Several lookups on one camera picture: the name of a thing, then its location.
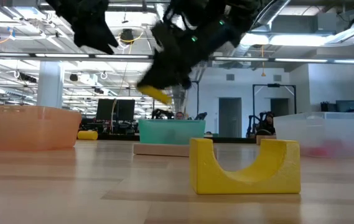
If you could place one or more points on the natural wood plank block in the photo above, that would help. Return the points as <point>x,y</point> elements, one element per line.
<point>161,150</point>

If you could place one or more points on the grey door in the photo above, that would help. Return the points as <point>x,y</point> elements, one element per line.
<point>230,116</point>
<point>280,107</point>

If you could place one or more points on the yellow cylinder block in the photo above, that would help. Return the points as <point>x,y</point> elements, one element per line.
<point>87,135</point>

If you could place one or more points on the grey storage boxes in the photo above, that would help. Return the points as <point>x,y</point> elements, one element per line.
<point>349,106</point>

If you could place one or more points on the yellow rectangular block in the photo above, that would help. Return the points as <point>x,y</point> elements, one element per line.
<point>156,95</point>

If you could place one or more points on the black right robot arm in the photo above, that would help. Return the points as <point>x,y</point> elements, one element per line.
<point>245,9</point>

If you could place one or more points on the overhead light bar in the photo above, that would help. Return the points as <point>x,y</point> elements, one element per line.
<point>61,56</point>

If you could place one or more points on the person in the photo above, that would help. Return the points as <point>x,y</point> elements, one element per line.
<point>268,124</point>
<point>179,115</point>

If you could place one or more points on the white column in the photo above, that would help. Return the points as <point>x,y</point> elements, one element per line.
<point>49,87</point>

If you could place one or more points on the black background robot arm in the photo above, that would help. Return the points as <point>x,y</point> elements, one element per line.
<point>252,124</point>
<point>161,114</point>
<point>201,116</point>

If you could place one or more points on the green translucent plastic bin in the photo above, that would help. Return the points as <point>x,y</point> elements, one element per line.
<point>170,132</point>

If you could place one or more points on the black frame stand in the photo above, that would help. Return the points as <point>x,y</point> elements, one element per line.
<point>198,99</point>
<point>294,99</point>

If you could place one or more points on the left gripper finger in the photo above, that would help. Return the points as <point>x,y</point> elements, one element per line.
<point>86,42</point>
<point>105,37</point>

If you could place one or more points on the orange translucent plastic bin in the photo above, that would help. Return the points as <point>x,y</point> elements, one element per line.
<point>24,127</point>

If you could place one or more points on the black computer monitor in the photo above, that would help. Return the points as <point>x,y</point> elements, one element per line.
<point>105,109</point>
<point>125,110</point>

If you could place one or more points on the clear plastic bin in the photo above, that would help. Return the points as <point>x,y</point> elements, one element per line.
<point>326,130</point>

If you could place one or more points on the yellow arch block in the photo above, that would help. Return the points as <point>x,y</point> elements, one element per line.
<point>207,177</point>

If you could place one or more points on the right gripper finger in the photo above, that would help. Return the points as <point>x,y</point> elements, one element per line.
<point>183,74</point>
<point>159,73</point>

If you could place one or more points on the black ceiling camera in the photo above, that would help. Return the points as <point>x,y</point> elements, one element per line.
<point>127,35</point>

